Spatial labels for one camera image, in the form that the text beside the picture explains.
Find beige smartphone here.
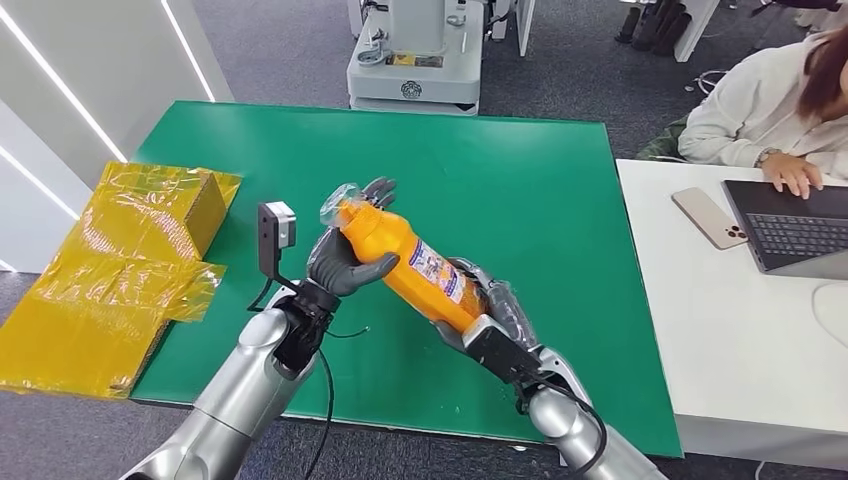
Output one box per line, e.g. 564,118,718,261
670,186,749,251

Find person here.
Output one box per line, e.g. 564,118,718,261
677,29,848,181

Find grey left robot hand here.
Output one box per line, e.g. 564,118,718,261
307,176,401,298

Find yellow taped flat cardboard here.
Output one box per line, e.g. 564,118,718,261
0,251,227,401

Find green table mat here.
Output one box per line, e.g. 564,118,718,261
129,100,685,460

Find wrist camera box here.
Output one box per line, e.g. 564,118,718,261
256,201,298,280
461,314,546,387

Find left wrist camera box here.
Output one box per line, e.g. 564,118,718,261
256,201,298,280

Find orange plastic bottle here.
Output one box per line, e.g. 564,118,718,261
319,183,488,334

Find white machine base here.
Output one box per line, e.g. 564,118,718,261
345,0,486,117

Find white desk with panel side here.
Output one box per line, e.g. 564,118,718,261
673,0,721,64

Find dark grey laptop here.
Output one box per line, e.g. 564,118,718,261
721,179,848,282

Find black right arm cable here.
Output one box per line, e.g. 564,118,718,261
516,374,608,476

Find yellow taped cardboard box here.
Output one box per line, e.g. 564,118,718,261
79,162,243,264

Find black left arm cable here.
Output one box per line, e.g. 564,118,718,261
301,324,370,480

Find black bags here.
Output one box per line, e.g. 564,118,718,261
614,0,694,58

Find white round object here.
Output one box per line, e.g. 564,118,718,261
812,282,848,350

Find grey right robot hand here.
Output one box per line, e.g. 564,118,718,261
433,256,541,352

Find person's hand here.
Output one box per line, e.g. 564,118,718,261
761,152,825,201

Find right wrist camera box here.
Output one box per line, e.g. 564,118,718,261
461,314,546,387

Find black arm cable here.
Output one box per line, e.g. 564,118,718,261
301,324,370,480
516,374,608,476

